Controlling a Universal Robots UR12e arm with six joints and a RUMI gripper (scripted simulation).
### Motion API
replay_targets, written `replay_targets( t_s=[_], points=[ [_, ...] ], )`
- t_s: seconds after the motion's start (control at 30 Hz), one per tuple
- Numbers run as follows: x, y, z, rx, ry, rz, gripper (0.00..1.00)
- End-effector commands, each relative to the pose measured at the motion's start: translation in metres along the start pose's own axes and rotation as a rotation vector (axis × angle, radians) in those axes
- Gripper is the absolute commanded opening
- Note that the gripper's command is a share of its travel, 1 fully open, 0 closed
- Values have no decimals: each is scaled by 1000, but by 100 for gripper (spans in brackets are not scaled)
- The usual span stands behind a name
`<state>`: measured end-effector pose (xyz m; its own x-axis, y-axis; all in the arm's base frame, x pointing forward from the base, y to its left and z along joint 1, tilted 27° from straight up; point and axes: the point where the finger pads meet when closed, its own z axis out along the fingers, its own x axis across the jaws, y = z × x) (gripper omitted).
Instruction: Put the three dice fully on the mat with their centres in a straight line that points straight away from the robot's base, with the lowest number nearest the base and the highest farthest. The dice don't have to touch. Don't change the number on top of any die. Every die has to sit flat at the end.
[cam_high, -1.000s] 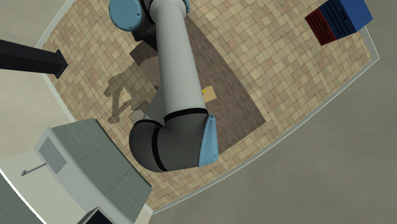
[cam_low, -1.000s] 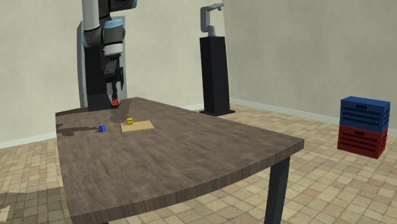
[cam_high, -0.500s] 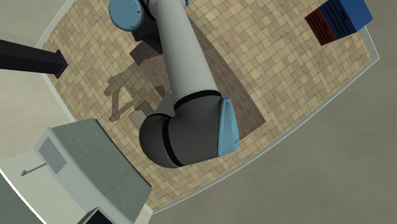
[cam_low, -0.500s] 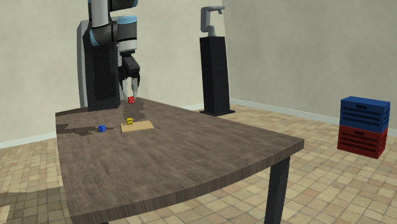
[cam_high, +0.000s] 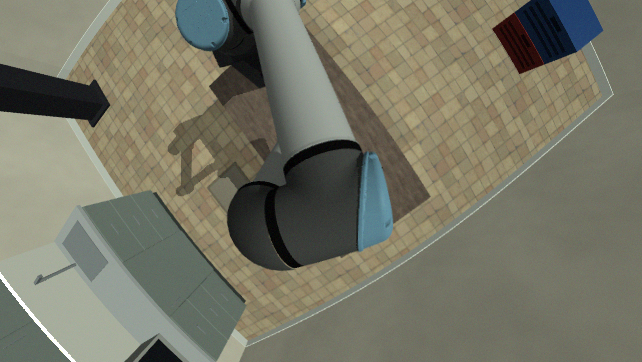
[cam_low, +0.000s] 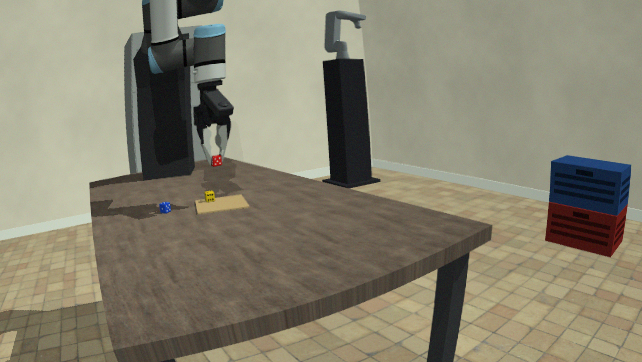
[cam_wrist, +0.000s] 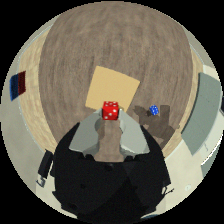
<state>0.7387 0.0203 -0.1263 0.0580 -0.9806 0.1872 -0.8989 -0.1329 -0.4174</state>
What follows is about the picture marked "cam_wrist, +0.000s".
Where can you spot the red die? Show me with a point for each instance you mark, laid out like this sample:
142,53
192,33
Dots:
110,110

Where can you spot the tan mat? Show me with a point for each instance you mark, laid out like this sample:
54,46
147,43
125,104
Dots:
110,85

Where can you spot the blue die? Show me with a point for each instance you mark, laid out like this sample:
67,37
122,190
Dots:
153,110

